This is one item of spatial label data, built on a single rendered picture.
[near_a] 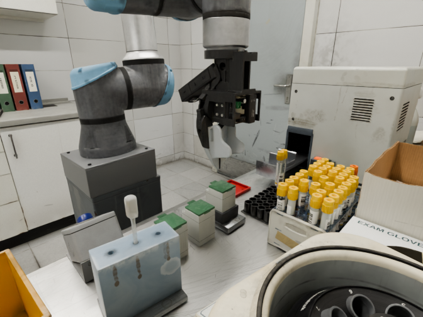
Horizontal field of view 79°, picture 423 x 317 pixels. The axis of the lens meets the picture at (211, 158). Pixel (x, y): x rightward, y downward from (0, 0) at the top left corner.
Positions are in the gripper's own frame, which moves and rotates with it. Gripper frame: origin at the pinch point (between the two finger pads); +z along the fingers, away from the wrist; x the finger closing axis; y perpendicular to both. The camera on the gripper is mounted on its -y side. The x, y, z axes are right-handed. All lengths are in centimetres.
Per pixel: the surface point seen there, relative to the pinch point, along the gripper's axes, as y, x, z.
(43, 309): 9.6, -32.5, 2.8
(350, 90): 10.7, 38.2, -11.7
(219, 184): 1.1, -0.1, 4.6
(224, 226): 4.8, -2.6, 11.3
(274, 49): -91, 164, -30
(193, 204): 1.4, -7.3, 6.0
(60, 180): -161, 8, 60
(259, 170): -3.6, 21.3, 9.4
